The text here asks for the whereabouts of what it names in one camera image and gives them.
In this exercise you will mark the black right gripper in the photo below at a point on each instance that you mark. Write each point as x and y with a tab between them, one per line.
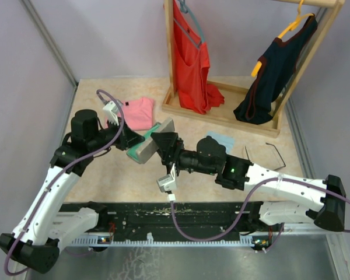
170	144

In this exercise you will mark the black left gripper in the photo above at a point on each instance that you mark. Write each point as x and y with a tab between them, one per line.
128	137

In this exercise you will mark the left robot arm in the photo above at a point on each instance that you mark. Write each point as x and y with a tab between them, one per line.
36	242

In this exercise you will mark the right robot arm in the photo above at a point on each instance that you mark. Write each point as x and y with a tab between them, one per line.
304	200

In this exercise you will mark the pink folded t-shirt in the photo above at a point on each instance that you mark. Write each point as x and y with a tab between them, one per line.
138	113

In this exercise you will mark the light blue cleaning cloth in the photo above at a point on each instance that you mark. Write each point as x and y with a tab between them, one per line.
227	141

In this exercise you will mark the wooden clothes rack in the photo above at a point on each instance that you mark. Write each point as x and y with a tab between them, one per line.
235	84

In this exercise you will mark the red t-shirt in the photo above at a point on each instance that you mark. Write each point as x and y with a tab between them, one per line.
192	63

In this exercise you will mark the navy tank top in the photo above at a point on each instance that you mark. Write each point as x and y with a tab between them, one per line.
278	64

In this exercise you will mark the yellow hanger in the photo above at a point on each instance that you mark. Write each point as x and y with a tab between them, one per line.
291	27

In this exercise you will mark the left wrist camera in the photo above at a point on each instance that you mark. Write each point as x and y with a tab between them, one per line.
113	112

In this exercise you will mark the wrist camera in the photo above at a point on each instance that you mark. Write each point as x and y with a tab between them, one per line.
113	112
168	183

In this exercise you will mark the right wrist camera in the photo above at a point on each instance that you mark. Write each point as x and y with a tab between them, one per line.
168	183

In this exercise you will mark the aluminium frame post left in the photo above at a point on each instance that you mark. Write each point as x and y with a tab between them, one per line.
49	41

